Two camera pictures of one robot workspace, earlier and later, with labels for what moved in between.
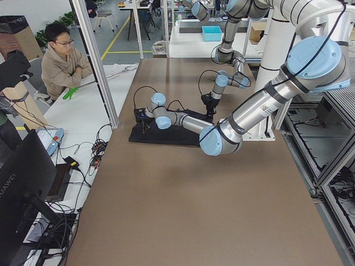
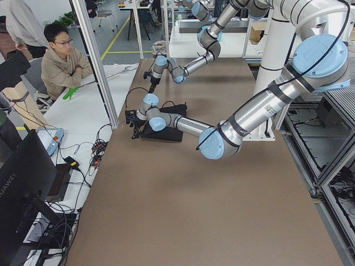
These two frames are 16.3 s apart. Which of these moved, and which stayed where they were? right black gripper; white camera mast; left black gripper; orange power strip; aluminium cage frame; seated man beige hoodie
Moved: right black gripper; left black gripper
Stayed: aluminium cage frame; orange power strip; seated man beige hoodie; white camera mast
